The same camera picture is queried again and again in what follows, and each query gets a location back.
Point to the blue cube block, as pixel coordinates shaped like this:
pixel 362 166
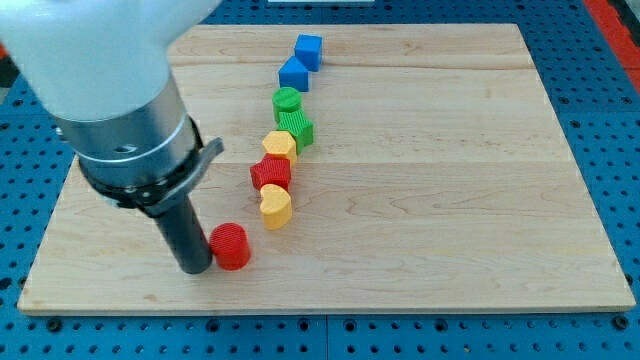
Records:
pixel 308 50

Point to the green star block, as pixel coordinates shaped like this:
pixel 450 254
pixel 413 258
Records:
pixel 299 126

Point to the yellow heart block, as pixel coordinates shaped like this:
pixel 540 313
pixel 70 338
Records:
pixel 275 206

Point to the blue triangular block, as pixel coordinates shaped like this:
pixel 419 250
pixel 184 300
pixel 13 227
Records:
pixel 294 74

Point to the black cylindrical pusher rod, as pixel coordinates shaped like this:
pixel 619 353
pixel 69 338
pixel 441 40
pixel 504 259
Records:
pixel 182 231

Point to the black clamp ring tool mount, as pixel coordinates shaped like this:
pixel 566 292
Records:
pixel 133 187

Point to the yellow hexagon block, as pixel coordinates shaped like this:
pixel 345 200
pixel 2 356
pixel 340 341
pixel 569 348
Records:
pixel 282 145

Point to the green cylinder block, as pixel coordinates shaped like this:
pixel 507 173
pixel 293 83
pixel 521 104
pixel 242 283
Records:
pixel 285 100

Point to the light wooden board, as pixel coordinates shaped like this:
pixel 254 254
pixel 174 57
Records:
pixel 439 181

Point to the red star block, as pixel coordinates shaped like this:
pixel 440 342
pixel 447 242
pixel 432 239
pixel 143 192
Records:
pixel 271 170

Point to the red cylinder block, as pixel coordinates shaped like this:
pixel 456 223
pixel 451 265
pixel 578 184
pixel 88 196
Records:
pixel 229 244

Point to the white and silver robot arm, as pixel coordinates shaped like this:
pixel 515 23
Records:
pixel 101 70

